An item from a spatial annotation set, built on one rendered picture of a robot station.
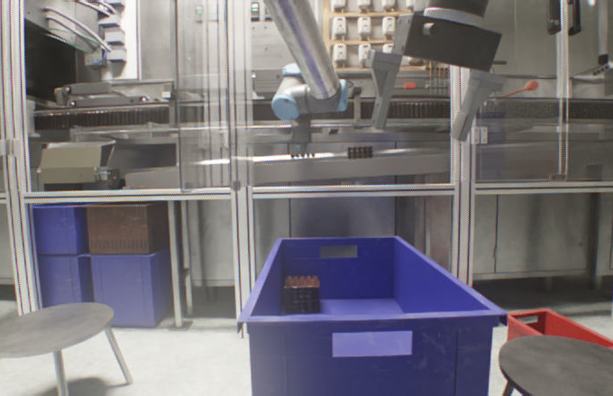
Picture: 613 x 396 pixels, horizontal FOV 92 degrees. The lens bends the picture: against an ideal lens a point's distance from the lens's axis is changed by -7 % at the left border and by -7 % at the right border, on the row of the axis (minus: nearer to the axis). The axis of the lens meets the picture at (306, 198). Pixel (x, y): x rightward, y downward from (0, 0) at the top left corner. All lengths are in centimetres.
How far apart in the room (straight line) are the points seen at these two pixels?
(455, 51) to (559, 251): 164
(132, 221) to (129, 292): 31
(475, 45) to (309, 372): 52
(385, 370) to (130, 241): 118
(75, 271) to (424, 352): 142
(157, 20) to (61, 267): 136
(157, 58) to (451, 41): 175
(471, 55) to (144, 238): 129
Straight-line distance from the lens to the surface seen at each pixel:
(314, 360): 53
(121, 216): 149
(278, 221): 153
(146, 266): 148
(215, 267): 164
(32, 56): 246
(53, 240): 167
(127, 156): 203
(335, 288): 109
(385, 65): 46
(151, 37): 210
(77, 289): 166
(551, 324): 149
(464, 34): 49
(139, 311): 156
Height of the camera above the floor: 64
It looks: 4 degrees down
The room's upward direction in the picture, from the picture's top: 1 degrees counter-clockwise
